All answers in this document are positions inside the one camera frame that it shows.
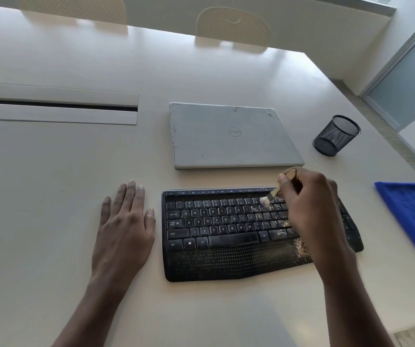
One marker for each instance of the person's left hand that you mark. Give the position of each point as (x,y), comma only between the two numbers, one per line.
(122,234)

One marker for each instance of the person's right hand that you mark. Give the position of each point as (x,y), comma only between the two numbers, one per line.
(312,213)

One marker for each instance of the small wooden brush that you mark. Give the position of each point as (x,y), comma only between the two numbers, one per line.
(290,174)

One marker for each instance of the black keyboard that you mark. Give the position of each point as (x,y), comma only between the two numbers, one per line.
(211,256)

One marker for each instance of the blue microfibre cloth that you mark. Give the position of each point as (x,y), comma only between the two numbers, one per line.
(411,213)

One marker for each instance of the person's right forearm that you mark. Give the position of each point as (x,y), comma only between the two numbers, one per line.
(359,318)

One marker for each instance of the black mesh pen holder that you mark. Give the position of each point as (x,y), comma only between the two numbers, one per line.
(335,137)

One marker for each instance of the silver laptop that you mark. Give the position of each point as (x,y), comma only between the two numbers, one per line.
(211,140)

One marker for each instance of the frosted glass door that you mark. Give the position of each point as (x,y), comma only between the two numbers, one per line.
(406,75)

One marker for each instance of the cream perforated chair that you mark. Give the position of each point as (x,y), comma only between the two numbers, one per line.
(232,27)
(74,8)

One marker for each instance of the grey window frame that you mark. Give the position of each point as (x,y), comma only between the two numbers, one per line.
(373,1)

